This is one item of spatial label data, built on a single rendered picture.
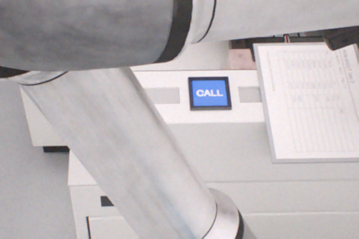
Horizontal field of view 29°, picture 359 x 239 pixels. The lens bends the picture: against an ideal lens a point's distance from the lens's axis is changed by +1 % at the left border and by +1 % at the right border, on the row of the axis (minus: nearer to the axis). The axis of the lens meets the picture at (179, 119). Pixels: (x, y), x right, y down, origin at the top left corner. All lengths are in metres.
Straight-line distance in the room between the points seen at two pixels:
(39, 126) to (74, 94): 1.36
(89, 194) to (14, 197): 0.98
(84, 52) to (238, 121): 0.51
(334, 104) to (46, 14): 0.60
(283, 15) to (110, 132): 0.19
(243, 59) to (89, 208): 0.33
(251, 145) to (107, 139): 0.39
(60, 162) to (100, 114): 1.48
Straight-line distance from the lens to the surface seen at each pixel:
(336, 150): 0.90
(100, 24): 0.40
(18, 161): 2.07
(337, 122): 0.92
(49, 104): 0.57
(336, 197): 1.09
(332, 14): 0.50
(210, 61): 1.17
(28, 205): 1.98
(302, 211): 1.11
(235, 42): 1.08
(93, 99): 0.57
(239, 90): 0.95
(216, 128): 0.91
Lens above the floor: 1.66
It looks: 51 degrees down
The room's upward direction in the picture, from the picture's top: 3 degrees clockwise
